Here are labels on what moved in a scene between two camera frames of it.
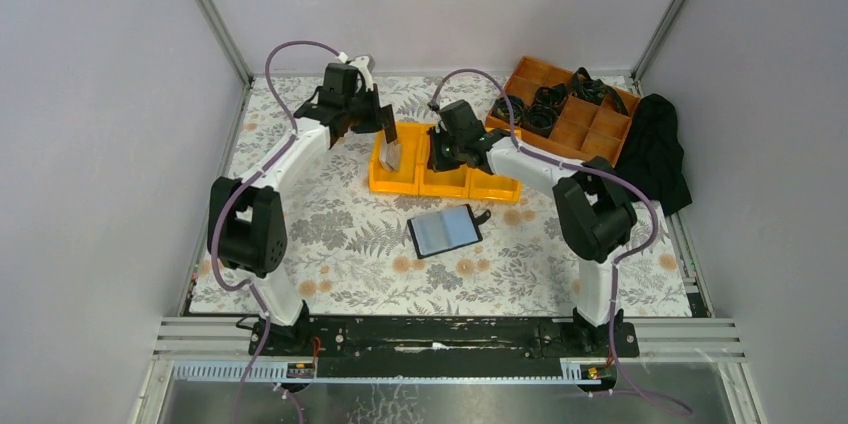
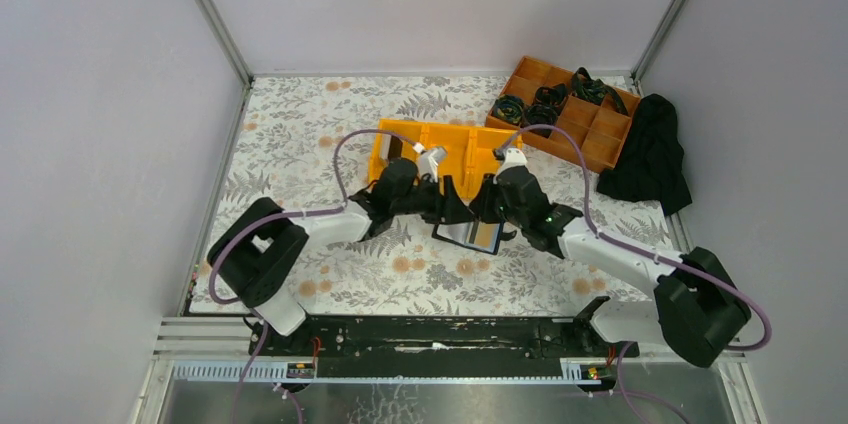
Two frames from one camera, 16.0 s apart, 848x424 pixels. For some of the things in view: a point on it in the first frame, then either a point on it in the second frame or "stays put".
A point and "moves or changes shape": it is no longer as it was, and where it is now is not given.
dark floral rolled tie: x=539 y=119 stays put
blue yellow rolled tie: x=501 y=107 stays put
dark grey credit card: x=394 y=156 stays put
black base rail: x=444 y=347 stays put
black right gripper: x=448 y=158 → x=488 y=202
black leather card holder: x=446 y=229 moves or changes shape
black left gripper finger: x=388 y=123 → x=456 y=209
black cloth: x=653 y=155 stays put
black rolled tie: x=555 y=95 stays put
